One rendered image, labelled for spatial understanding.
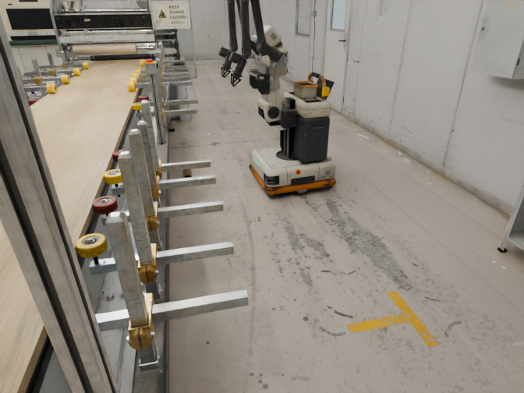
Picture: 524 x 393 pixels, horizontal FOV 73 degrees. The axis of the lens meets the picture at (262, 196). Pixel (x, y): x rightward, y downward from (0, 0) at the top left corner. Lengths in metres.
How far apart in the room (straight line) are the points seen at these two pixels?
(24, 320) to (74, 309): 0.53
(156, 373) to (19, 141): 0.76
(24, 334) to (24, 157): 0.62
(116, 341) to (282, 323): 1.04
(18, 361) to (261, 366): 1.20
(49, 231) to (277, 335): 1.68
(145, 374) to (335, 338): 1.19
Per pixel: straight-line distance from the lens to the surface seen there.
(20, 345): 0.92
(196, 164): 1.82
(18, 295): 1.06
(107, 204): 1.34
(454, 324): 2.26
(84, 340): 0.48
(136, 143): 1.21
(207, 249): 1.15
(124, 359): 1.18
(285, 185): 3.14
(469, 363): 2.11
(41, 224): 0.39
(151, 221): 1.30
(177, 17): 5.43
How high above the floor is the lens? 1.50
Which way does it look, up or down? 28 degrees down
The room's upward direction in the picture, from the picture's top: 1 degrees counter-clockwise
